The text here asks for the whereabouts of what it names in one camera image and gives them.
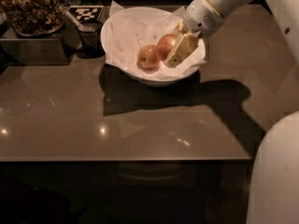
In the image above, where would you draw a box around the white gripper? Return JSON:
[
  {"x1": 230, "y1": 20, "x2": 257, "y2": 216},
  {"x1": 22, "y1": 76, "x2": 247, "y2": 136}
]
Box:
[{"x1": 164, "y1": 0, "x2": 224, "y2": 68}]

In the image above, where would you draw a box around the red-yellow apple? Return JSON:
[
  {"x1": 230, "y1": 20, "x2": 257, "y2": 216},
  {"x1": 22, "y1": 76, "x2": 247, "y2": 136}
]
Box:
[
  {"x1": 137, "y1": 44, "x2": 160, "y2": 70},
  {"x1": 157, "y1": 34, "x2": 177, "y2": 61}
]

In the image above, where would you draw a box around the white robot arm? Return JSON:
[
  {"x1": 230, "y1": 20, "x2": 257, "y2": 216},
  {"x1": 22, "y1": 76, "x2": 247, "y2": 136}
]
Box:
[{"x1": 179, "y1": 0, "x2": 299, "y2": 224}]

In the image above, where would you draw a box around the white bowl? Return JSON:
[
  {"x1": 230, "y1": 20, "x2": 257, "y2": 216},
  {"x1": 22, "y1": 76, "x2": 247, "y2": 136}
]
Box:
[{"x1": 100, "y1": 6, "x2": 206, "y2": 89}]

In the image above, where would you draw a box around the white paper liner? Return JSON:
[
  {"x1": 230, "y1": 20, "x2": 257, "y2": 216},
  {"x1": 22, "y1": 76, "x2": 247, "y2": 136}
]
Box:
[{"x1": 106, "y1": 0, "x2": 207, "y2": 82}]

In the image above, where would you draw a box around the black cup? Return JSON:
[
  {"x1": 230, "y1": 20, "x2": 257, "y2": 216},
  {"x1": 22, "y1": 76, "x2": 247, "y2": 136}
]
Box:
[{"x1": 78, "y1": 21, "x2": 105, "y2": 58}]

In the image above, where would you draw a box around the metal spoon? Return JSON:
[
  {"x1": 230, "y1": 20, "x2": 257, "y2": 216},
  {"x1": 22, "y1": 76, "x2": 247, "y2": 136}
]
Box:
[{"x1": 58, "y1": 5, "x2": 96, "y2": 33}]

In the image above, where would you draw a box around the black-white fiducial marker card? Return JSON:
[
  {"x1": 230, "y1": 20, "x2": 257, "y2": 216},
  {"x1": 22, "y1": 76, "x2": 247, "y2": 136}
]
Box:
[{"x1": 68, "y1": 6, "x2": 104, "y2": 22}]

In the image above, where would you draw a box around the dark metal box stand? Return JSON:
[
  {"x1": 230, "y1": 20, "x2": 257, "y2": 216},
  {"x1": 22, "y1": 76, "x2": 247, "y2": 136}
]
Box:
[{"x1": 0, "y1": 24, "x2": 80, "y2": 65}]

